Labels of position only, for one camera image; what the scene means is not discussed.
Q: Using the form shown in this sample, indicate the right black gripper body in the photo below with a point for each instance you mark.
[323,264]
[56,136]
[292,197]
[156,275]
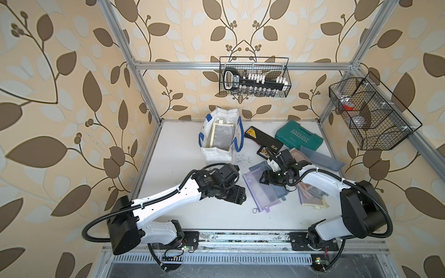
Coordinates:
[278,176]

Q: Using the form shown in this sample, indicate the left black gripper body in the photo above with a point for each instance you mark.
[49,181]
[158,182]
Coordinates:
[231,193]

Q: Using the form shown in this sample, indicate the purple mesh pencil pouch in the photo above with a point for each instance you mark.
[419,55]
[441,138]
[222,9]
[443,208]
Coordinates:
[263,195]

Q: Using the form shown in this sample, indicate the white canvas tote bag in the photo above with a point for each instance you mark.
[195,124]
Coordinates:
[215,155]

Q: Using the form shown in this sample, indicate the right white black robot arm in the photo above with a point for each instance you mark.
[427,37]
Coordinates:
[363,212]

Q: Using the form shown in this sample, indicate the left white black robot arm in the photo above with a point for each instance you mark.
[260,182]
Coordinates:
[132,222]

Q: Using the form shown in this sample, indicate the grey blue mesh pouch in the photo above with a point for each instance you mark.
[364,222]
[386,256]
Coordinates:
[322,160]

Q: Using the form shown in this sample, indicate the black yellow tool case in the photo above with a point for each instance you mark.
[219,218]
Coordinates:
[263,139]

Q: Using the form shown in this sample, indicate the green plastic tool case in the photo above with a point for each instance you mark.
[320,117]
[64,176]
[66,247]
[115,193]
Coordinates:
[293,135]

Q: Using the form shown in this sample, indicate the red object in basket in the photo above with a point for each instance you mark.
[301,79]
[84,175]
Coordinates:
[346,104]

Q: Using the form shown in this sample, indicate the black socket tool set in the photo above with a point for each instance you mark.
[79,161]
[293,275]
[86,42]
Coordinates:
[233,79]

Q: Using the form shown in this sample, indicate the back wire basket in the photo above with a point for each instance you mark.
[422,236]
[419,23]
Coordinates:
[269,66]

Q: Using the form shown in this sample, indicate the wire basket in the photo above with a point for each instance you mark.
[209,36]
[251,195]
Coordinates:
[381,119]
[269,66]

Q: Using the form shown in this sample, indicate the right wire basket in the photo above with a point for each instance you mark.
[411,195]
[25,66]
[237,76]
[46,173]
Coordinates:
[381,119]

